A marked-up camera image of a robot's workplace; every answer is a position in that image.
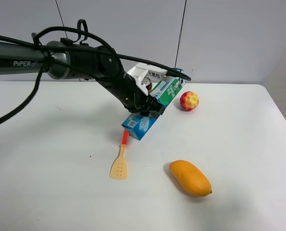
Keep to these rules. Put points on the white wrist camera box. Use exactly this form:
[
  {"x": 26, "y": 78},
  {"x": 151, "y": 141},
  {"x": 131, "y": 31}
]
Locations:
[{"x": 140, "y": 71}]

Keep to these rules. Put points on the red drink can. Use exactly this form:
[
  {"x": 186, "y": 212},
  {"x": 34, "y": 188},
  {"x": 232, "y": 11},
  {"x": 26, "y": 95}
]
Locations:
[{"x": 147, "y": 83}]

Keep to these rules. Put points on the yellow orange mango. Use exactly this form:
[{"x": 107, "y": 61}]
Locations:
[{"x": 191, "y": 179}]

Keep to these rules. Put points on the red yellow apple ball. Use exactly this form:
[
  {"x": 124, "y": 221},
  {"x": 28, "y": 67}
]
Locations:
[{"x": 189, "y": 101}]

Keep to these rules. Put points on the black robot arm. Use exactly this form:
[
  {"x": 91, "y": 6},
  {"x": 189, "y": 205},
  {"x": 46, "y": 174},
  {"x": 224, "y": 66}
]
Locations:
[{"x": 106, "y": 70}]

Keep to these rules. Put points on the blue green toothpaste box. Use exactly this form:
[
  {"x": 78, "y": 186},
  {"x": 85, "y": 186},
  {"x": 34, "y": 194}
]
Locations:
[{"x": 162, "y": 88}]

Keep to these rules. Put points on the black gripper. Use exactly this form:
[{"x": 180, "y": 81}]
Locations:
[{"x": 124, "y": 88}]

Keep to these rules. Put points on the yellow spatula orange handle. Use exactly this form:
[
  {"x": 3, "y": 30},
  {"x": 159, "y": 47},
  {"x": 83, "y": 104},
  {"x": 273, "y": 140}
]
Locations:
[{"x": 119, "y": 169}]

